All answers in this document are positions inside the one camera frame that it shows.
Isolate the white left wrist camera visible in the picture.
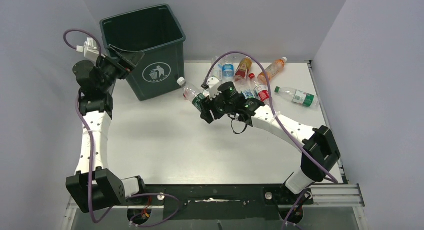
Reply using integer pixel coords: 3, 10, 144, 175
76, 37, 99, 61

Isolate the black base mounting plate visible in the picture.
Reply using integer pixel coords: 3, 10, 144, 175
143, 183, 299, 220

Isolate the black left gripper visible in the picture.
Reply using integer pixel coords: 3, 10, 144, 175
98, 46, 145, 92

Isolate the clear bottle dark green label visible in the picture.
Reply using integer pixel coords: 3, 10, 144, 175
177, 77, 206, 112

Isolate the orange juice bottle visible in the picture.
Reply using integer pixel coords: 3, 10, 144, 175
257, 57, 287, 84

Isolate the dark green trash bin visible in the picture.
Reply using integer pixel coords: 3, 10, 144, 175
99, 4, 186, 101

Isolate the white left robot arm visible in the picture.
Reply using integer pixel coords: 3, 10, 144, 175
65, 44, 145, 213

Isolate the clear bottle red cap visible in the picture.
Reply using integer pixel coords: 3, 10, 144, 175
248, 73, 271, 105

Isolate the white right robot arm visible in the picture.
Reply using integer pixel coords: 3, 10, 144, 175
199, 80, 341, 203

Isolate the clear bottle blue green label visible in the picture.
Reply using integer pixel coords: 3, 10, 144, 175
234, 79, 256, 99

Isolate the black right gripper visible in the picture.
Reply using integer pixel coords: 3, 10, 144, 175
200, 89, 234, 123

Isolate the clear bottle red label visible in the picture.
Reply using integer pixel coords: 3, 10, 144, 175
183, 89, 197, 101

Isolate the clear bottle green cap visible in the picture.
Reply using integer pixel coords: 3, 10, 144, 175
274, 86, 320, 108

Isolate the aluminium frame rail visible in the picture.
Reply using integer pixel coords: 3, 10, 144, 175
61, 184, 366, 229

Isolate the white blue label bottle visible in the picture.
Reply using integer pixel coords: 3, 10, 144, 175
210, 59, 223, 81

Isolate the brown tea bottle red label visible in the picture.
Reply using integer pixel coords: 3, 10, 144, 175
233, 57, 253, 82

